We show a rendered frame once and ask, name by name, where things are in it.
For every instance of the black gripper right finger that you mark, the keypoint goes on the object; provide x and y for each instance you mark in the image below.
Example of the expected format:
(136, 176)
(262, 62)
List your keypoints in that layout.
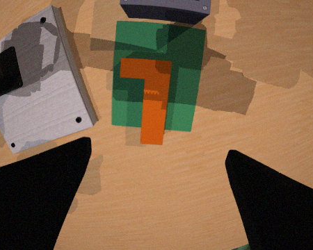
(276, 211)

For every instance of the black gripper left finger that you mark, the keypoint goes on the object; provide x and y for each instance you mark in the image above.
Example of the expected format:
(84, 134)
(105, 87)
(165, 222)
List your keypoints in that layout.
(36, 193)

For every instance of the orange l-shaped part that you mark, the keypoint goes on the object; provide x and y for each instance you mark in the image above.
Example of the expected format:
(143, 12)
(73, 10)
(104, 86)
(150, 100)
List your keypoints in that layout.
(156, 74)

